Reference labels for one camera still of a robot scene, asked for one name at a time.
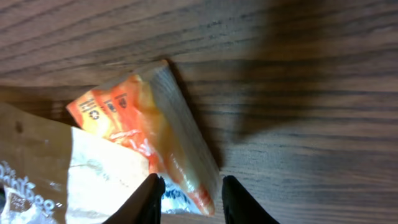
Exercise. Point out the brown snack pouch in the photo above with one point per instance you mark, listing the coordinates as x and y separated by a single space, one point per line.
55 173

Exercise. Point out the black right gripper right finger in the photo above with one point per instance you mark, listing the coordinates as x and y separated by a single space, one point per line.
240 207

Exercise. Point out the orange tissue pack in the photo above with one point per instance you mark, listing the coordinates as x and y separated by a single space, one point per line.
146 111

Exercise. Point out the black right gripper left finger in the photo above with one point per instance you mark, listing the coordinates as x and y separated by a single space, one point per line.
143 206

